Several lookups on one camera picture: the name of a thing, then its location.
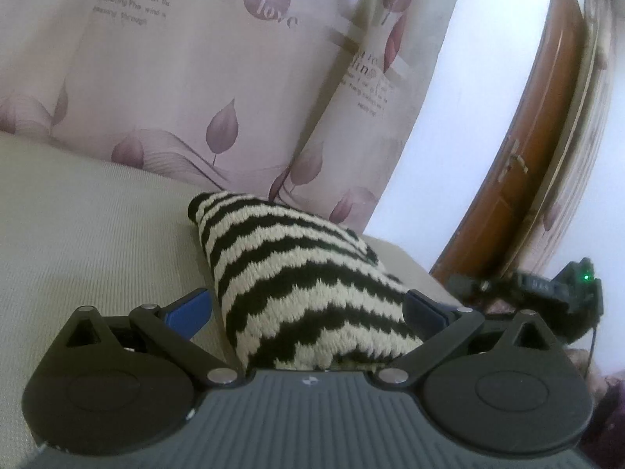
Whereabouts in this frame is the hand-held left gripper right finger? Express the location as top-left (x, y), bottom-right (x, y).
top-left (374, 289), bottom-right (567, 390)

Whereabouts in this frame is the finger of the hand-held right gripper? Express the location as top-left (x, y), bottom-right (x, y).
top-left (446, 274), bottom-right (493, 304)

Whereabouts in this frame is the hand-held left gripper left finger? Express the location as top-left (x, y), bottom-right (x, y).
top-left (48, 288), bottom-right (240, 390)

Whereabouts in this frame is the metal door handle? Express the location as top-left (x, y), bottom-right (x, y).
top-left (498, 139), bottom-right (531, 184)

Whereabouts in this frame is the pink leaf print curtain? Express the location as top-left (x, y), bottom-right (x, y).
top-left (0, 0), bottom-right (473, 233)

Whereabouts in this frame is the brown wooden door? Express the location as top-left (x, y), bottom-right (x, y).
top-left (429, 0), bottom-right (595, 295)

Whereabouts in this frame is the black white striped knitted garment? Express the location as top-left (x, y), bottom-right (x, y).
top-left (187, 190), bottom-right (431, 373)

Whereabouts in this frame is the dark purple cloth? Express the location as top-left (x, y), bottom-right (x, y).
top-left (579, 347), bottom-right (625, 469)

